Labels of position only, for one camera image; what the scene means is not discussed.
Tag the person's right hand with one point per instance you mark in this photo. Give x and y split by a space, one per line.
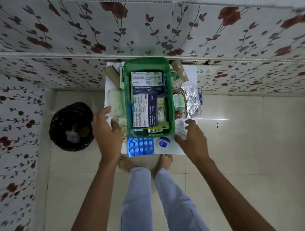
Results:
196 145

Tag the person's left hand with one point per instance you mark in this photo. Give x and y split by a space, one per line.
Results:
107 138

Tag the person's left thumb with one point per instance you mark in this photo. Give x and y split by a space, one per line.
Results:
116 125

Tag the person's right thumb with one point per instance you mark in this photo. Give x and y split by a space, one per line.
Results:
181 139

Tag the person's right forearm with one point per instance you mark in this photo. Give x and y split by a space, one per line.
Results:
228 197

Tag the person's left forearm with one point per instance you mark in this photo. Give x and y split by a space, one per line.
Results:
97 195

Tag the gold blister strip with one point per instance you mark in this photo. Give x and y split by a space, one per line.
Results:
123 133

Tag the white tube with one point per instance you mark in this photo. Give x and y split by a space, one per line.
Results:
180 127

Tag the small jar blue lid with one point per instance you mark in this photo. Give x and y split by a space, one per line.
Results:
163 142

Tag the white gauze roll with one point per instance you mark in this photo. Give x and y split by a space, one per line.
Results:
116 102

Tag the silver blister strip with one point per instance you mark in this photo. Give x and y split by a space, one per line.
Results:
157 130

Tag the person's right foot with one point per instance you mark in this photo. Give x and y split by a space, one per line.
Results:
165 161

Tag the person's foot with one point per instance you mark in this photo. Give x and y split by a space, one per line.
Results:
165 161
125 164

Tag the blue blister pack white tablets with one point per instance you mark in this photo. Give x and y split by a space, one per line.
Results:
140 146

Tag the large dark blue dressing box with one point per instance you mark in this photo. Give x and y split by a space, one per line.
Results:
145 111

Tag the green plastic basket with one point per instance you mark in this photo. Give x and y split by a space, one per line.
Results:
172 104

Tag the white striped medicine box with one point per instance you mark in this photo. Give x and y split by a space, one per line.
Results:
162 108

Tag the brown bottle green label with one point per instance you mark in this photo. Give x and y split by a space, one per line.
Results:
180 102

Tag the person's left foot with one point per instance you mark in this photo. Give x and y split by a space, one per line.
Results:
125 164

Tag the crumpled silver foil pack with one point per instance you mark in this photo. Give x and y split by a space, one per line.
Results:
193 101

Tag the black trash bin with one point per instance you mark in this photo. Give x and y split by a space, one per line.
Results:
71 127

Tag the small blue plastic item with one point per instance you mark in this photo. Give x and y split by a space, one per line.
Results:
200 98

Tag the small dark blue dressing box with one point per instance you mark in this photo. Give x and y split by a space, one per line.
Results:
149 90

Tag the light green box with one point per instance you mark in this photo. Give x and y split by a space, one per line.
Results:
122 76

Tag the brown bandage roll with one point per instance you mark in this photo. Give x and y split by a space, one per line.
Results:
113 75

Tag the white medicine box red stripes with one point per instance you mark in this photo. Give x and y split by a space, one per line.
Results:
146 78

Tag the white bottle green label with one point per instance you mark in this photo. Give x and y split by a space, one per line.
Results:
177 77

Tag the person's right leg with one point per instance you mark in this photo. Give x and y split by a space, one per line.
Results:
176 202

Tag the person's leg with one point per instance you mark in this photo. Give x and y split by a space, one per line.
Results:
176 202
138 202

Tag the brown paper packet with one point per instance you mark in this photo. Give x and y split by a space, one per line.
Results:
181 69

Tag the person's left leg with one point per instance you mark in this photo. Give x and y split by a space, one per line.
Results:
138 202

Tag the white wall socket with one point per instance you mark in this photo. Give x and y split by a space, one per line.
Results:
209 71

